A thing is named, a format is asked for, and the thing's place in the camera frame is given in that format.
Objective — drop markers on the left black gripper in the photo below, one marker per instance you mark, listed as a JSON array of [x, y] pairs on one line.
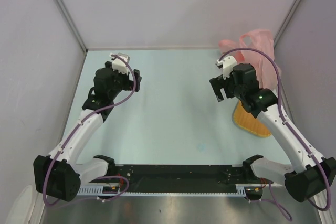
[[129, 84]]

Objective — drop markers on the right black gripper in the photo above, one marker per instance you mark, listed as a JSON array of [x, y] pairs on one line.
[[217, 84]]

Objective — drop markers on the woven bamboo tray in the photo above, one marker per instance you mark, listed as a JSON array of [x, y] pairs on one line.
[[248, 123]]

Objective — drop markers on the pink plastic bag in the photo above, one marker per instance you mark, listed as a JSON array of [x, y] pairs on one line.
[[261, 57]]

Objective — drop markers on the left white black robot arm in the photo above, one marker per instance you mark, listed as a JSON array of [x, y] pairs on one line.
[[57, 175]]

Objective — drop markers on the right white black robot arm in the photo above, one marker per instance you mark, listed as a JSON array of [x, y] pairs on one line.
[[309, 172]]

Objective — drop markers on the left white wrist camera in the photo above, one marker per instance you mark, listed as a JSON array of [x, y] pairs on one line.
[[118, 64]]

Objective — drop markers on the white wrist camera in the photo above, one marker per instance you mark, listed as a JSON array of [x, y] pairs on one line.
[[118, 64], [227, 64]]

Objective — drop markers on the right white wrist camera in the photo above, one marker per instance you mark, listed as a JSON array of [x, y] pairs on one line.
[[227, 64]]

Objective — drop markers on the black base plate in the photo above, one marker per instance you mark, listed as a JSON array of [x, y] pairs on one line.
[[186, 179]]

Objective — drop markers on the white slotted cable duct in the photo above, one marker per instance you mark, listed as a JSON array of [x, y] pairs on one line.
[[99, 190]]

